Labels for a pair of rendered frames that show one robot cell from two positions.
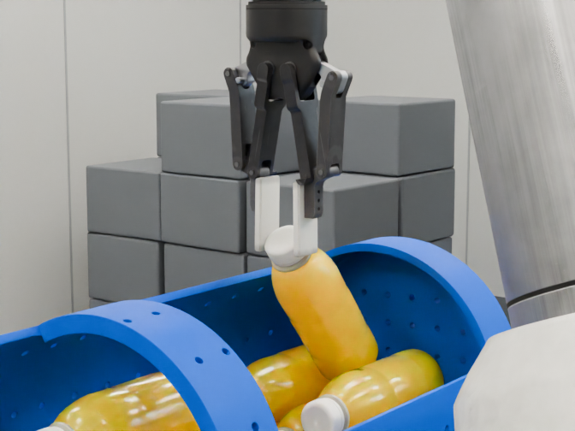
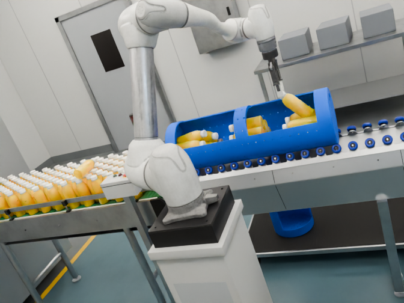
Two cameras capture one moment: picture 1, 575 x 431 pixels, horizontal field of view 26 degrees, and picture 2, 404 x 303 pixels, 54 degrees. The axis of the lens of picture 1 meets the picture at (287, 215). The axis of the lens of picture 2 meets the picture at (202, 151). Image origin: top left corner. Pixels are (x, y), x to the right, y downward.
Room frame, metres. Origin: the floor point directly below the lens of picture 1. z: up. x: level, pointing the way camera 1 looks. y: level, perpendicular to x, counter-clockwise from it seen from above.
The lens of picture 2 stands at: (0.32, -1.75, 1.82)
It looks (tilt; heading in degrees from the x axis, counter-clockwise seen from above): 20 degrees down; 78
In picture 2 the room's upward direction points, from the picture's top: 20 degrees counter-clockwise
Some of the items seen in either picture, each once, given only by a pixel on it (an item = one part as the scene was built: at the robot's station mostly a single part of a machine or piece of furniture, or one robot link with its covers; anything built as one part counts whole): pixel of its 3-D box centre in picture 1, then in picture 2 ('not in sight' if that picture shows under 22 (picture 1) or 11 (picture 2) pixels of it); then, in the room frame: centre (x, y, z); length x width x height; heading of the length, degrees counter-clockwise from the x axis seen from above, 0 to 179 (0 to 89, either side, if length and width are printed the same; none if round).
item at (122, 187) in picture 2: not in sight; (122, 184); (0.27, 0.30, 1.05); 0.20 x 0.10 x 0.10; 143
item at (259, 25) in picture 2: not in sight; (258, 22); (1.15, 0.01, 1.62); 0.13 x 0.11 x 0.16; 113
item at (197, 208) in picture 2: not in sight; (191, 201); (0.50, -0.35, 1.11); 0.22 x 0.18 x 0.06; 149
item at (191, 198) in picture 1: (268, 252); not in sight; (4.73, 0.07, 0.59); 1.20 x 0.80 x 1.19; 53
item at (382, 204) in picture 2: not in sight; (391, 249); (1.41, -0.27, 0.31); 0.06 x 0.06 x 0.63; 53
